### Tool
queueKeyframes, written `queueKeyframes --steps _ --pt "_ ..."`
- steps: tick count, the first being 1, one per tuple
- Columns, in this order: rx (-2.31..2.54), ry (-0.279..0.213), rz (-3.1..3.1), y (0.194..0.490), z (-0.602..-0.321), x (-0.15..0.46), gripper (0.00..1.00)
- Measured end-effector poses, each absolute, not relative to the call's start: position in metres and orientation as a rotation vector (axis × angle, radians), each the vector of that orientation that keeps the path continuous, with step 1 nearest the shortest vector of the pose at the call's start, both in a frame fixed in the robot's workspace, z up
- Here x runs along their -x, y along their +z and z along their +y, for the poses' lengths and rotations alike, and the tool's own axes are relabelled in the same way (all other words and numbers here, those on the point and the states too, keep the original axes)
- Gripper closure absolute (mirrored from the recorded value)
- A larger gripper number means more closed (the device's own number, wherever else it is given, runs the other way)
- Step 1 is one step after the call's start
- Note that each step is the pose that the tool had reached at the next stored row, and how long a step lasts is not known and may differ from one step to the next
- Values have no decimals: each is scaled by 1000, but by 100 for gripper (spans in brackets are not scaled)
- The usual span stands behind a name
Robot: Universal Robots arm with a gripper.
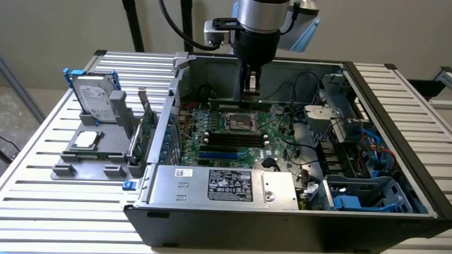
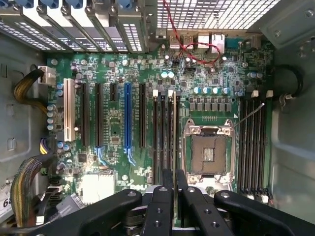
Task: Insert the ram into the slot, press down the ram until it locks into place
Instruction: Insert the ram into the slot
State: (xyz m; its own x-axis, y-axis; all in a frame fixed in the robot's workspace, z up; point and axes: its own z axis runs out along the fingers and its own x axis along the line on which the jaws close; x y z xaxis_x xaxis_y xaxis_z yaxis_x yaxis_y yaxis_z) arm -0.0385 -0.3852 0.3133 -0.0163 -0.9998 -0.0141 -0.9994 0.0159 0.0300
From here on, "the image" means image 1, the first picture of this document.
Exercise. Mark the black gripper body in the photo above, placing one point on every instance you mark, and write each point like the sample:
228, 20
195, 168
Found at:
256, 47

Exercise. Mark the green RAM stick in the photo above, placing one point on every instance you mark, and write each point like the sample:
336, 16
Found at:
231, 105

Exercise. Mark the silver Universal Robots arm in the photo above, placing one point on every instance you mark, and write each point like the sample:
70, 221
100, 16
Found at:
262, 13

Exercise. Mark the black RAM slot bank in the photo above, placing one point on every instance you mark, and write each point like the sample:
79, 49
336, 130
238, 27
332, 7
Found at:
235, 139

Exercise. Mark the blue expansion slot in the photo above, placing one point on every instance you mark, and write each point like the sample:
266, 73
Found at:
219, 155

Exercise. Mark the metal CPU socket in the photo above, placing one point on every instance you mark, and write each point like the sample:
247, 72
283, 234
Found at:
240, 121

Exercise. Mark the black stand pole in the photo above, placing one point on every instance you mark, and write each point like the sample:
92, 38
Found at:
187, 23
134, 23

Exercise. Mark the grey metal drive cage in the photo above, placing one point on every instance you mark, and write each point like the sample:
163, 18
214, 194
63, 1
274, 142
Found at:
339, 111

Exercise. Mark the green Dell motherboard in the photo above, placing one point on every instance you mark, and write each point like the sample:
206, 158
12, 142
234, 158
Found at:
247, 158

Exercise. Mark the green graphics card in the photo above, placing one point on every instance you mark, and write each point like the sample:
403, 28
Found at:
144, 127

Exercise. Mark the silver power supply unit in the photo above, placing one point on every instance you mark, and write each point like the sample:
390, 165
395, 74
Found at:
198, 190

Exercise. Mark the silver hard disk blue caddy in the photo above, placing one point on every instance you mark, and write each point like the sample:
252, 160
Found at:
94, 100

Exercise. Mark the silver CPU chip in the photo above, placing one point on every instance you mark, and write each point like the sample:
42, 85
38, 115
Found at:
86, 139

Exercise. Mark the blue case clip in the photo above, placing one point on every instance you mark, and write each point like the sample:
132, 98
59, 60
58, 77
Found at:
130, 185

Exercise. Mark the blue plastic disk bay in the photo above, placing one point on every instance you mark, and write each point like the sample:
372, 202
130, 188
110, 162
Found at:
371, 193

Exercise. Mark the grey parts rack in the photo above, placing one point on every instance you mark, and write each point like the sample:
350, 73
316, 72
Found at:
92, 161

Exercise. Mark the black open PC case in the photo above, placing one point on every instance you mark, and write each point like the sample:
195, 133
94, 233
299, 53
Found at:
283, 227

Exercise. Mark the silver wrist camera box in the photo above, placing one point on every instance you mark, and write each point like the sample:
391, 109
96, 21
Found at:
215, 33

